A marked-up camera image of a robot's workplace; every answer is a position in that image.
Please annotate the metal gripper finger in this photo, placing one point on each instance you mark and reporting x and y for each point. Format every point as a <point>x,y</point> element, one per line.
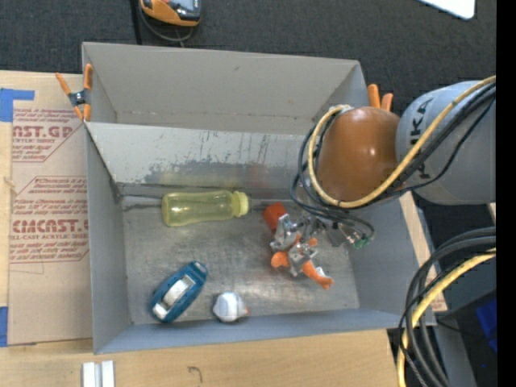
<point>287,232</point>
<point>301,258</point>

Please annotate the brown cardboard board red print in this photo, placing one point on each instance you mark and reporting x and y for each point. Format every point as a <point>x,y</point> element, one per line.
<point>48,288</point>

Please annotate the white and grey round toy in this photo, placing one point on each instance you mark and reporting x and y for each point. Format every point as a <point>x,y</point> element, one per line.
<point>229,306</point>

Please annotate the yellow clear plastic bottle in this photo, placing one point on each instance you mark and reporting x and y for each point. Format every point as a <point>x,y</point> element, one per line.
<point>197,208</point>

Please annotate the grey metal bin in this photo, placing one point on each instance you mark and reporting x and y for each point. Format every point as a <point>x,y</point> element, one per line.
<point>225,256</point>

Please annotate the orange toy figure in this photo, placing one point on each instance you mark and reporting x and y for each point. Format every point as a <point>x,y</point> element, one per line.
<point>275,213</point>

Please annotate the blue tape dispenser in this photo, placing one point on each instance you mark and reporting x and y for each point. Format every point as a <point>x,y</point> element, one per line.
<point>193,274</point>

